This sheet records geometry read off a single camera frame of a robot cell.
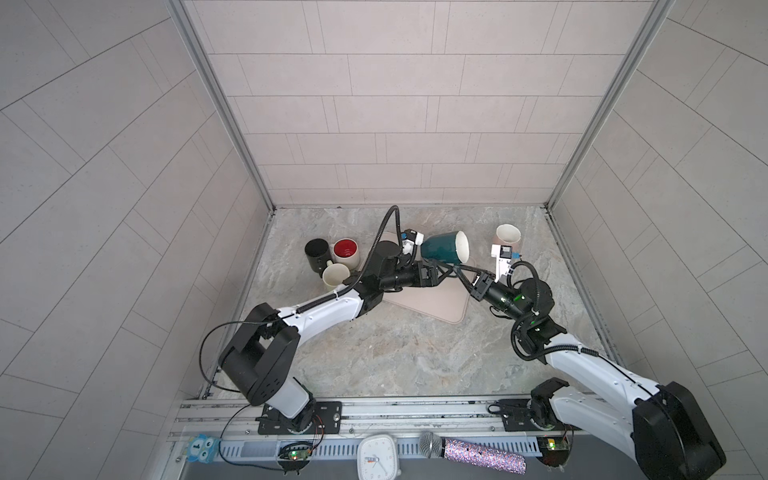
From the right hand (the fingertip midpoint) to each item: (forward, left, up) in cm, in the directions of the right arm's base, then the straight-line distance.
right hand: (453, 273), depth 72 cm
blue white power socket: (-29, +59, -18) cm, 69 cm away
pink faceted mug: (+23, -24, -15) cm, 36 cm away
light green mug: (+10, +32, -12) cm, 36 cm away
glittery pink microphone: (-32, +8, -18) cm, 38 cm away
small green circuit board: (-31, +37, -18) cm, 52 cm away
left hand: (+2, 0, -2) cm, 3 cm away
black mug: (+19, +39, -12) cm, 45 cm away
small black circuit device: (-34, -20, -24) cm, 46 cm away
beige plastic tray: (+4, -2, -21) cm, 21 cm away
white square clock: (-33, +21, -18) cm, 43 cm away
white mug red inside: (+19, +30, -13) cm, 38 cm away
